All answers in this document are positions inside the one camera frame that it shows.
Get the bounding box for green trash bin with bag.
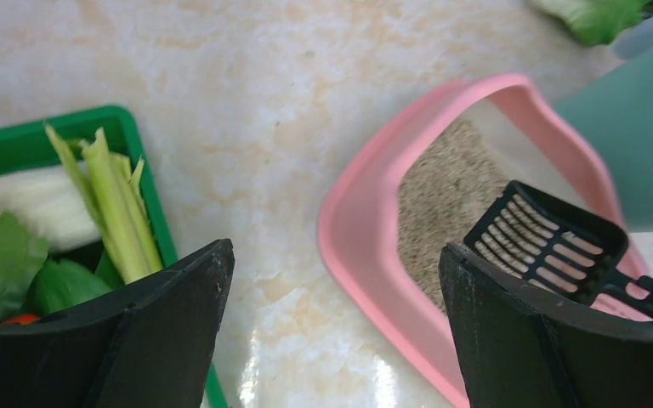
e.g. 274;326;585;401
556;15;653;232

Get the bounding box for green leafy vegetable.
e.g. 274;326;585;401
0;209;111;323

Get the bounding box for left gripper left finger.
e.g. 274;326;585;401
0;239;235;407

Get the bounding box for pink litter box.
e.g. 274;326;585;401
317;73;625;407

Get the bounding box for black litter scoop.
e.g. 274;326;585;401
463;180;653;320

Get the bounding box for green vegetable tray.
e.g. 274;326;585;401
0;105;235;407

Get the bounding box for green cabbage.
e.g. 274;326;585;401
528;0;653;47

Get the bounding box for cat litter sand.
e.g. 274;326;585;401
397;119;508;313

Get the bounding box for orange carrot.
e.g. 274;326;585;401
1;313;40;326

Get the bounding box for celery stalks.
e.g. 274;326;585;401
43;123;163;284

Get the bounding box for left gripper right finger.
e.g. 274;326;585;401
439;244;653;407

